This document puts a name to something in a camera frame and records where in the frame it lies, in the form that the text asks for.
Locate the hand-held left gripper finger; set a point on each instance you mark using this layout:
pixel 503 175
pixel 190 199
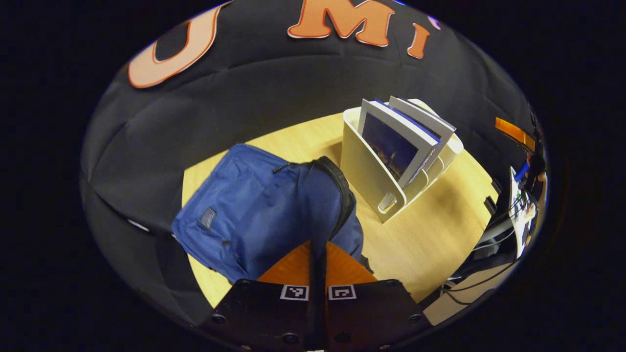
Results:
pixel 313 318
pixel 323 318

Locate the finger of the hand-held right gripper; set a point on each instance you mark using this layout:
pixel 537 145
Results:
pixel 513 131

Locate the blue schoolbag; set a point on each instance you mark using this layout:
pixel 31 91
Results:
pixel 254 205

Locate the blue night cover book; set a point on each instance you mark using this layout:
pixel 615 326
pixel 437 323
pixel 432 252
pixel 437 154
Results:
pixel 386 146

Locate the cream bookshelf rack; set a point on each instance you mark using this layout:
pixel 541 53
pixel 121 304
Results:
pixel 362 166

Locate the white cluttered panel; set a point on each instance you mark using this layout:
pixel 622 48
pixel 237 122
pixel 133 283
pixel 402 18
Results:
pixel 518 215

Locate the black backdrop cloth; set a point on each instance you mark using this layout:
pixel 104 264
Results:
pixel 274 83

